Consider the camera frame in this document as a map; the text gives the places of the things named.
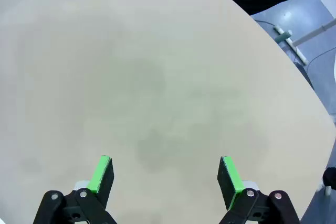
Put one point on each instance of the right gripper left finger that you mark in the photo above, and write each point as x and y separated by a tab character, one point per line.
102	182

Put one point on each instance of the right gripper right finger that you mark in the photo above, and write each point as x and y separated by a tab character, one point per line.
231	182

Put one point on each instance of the black caster wheel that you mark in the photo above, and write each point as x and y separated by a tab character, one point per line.
330	179

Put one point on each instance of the white side table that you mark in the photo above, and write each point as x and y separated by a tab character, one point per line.
302	39

